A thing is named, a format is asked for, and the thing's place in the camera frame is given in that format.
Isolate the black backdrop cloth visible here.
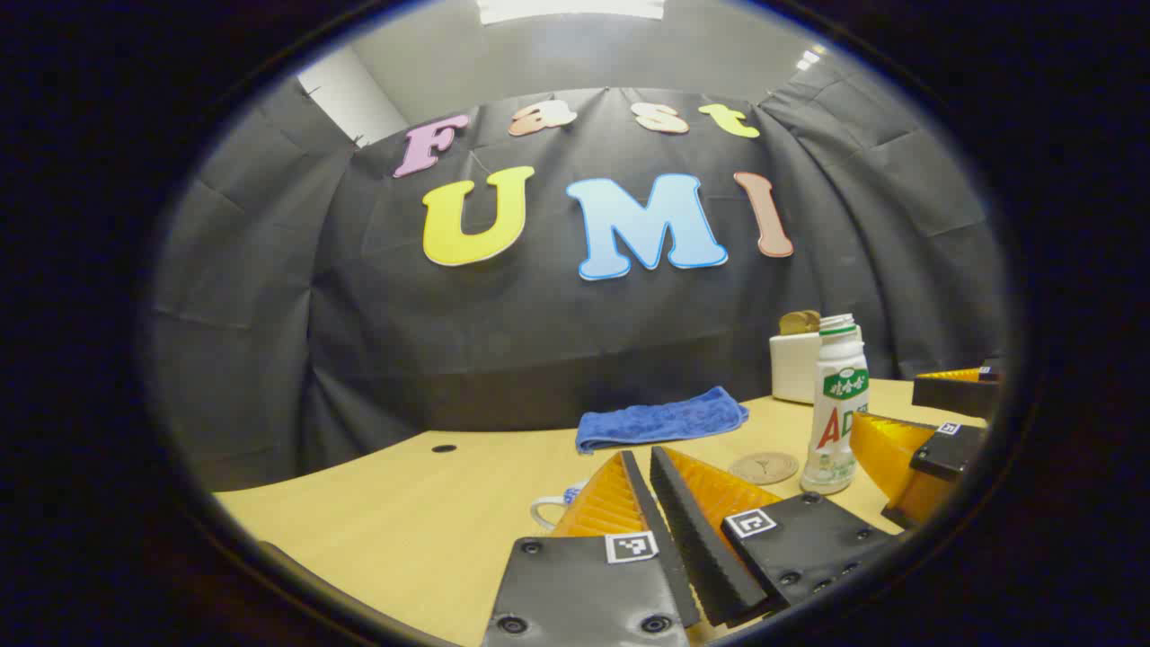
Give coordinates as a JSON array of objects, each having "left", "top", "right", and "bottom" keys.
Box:
[{"left": 148, "top": 76, "right": 1012, "bottom": 493}]

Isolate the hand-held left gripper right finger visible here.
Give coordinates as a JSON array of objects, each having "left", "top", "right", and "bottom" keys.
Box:
[{"left": 649, "top": 445, "right": 899, "bottom": 628}]

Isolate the white toaster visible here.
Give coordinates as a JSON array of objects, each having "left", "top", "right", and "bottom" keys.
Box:
[{"left": 769, "top": 331, "right": 865, "bottom": 405}]

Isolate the white green-label water bottle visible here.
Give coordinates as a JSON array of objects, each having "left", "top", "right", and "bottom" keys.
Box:
[{"left": 800, "top": 313, "right": 871, "bottom": 495}]

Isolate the blue towel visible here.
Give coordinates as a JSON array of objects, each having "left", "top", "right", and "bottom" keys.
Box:
[{"left": 575, "top": 386, "right": 749, "bottom": 455}]

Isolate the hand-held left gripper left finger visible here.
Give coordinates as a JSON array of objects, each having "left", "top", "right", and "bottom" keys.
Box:
[{"left": 481, "top": 449, "right": 702, "bottom": 647}]

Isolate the round cork coaster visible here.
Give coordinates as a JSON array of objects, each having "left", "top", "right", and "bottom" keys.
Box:
[{"left": 728, "top": 451, "right": 801, "bottom": 486}]

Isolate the white teacup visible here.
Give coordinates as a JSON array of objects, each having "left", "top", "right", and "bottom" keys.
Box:
[{"left": 530, "top": 485, "right": 585, "bottom": 531}]

